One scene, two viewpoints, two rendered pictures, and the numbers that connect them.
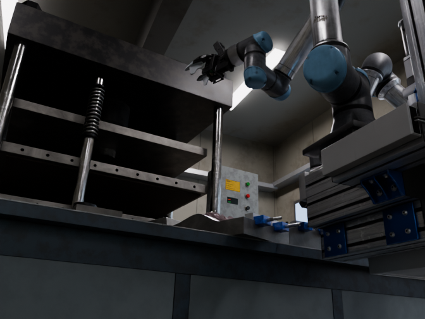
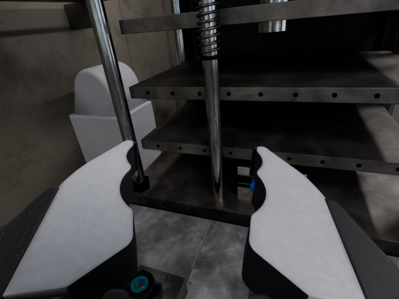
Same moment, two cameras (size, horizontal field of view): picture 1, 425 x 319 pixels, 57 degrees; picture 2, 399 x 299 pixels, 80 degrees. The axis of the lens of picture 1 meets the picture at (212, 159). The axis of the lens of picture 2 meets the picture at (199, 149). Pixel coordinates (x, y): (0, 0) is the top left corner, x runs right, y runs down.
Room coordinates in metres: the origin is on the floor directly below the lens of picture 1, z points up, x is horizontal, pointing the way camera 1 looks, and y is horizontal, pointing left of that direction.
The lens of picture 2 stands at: (1.24, 0.00, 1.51)
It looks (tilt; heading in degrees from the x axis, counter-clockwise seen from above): 28 degrees down; 52
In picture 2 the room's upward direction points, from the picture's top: 6 degrees counter-clockwise
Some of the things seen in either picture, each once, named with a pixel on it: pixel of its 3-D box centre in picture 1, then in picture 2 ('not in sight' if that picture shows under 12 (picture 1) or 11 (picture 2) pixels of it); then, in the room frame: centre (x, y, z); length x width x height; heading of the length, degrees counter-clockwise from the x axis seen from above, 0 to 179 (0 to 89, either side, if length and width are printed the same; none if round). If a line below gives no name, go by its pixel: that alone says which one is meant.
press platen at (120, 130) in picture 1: (104, 150); (274, 12); (2.27, 0.68, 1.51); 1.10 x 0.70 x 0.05; 119
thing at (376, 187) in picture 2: not in sight; (265, 167); (2.22, 0.66, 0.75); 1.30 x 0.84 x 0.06; 119
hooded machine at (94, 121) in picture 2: not in sight; (116, 127); (2.03, 2.32, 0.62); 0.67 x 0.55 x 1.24; 113
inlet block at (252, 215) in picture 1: (264, 220); not in sight; (1.26, -0.18, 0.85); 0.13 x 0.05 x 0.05; 46
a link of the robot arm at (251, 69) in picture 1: (257, 73); not in sight; (1.12, -0.14, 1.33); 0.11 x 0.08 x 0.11; 139
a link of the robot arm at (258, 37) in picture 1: (255, 47); not in sight; (1.11, -0.13, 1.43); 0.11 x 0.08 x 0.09; 49
